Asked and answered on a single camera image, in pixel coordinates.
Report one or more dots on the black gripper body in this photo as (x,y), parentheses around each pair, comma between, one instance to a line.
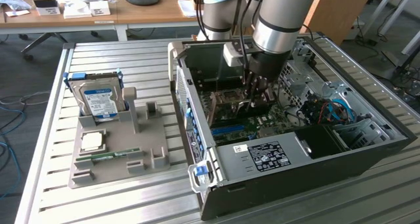
(269,66)

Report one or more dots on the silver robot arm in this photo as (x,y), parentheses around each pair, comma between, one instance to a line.
(279,24)

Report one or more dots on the CPU socket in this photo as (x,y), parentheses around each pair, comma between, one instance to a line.
(230,94)

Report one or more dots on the perforated grey disk bay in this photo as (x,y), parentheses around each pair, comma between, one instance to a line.
(302,86)

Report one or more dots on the green motherboard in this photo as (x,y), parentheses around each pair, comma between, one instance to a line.
(273,121)

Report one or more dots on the blue expansion slot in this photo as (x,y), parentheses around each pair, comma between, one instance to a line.
(229,130)

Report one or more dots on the wooden cabinet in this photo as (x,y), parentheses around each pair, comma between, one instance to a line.
(338,12)

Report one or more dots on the grey power supply unit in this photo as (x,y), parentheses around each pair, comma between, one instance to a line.
(237,165)

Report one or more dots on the slotted grey disk bay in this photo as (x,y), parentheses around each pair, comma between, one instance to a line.
(361,135)

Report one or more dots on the white paper stack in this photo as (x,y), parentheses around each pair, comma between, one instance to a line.
(187,8)

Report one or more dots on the blue case latch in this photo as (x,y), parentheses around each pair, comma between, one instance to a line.
(201,171)

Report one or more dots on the grey floor stand base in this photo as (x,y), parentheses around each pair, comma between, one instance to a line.
(393,66)

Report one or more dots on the black open PC case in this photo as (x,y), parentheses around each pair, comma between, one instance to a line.
(295,184)

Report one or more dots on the wooden desk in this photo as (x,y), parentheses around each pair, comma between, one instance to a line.
(147,14)

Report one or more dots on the grey parts rack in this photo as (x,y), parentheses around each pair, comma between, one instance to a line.
(131,140)

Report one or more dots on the hard disk with blue caddy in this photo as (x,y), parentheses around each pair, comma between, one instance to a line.
(98,101)

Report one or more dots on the green RAM stick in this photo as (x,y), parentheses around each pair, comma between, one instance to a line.
(105,156)

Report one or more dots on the silver CPU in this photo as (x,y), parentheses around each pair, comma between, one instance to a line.
(93,141)

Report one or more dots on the white cube box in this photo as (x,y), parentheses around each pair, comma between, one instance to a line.
(98,9)

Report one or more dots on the white flat box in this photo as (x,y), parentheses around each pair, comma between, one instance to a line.
(77,15)

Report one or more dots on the white round cup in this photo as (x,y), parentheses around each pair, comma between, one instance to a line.
(78,6)

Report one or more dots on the white box with black top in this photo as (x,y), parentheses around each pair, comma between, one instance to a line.
(50,11)

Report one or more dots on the white card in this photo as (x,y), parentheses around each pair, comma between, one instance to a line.
(17,13)

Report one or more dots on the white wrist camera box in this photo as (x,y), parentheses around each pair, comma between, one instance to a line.
(233,56)

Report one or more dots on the white desk frame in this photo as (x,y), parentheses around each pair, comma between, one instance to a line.
(395,13)

